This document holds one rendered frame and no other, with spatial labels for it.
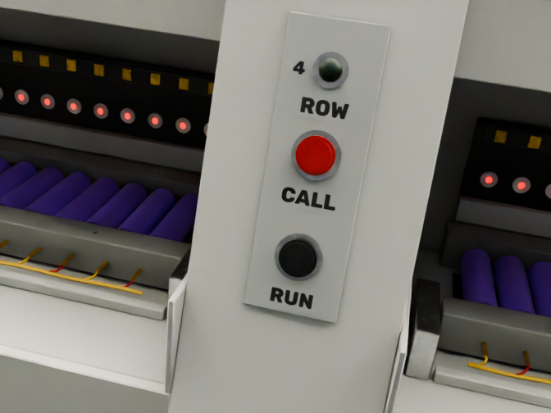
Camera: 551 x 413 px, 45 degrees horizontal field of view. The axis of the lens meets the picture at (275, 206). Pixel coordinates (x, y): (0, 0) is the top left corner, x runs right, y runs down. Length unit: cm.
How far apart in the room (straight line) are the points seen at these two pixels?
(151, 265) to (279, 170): 13
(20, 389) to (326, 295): 16
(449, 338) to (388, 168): 12
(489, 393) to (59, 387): 21
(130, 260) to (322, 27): 18
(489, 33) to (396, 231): 9
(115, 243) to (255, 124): 13
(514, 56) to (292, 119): 9
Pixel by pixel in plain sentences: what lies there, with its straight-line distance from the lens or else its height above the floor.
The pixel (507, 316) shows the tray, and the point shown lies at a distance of 36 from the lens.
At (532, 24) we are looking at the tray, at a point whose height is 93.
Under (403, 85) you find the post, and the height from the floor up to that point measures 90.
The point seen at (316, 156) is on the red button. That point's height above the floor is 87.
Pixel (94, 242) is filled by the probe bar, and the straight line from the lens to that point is 38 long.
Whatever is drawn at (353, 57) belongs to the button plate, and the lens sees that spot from 27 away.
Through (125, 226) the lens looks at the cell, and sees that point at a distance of 40.
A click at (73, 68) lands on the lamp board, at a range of 49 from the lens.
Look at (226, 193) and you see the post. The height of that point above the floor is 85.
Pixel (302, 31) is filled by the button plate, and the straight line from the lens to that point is 27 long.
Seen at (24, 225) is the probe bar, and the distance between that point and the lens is 40.
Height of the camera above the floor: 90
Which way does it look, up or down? 11 degrees down
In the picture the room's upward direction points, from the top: 9 degrees clockwise
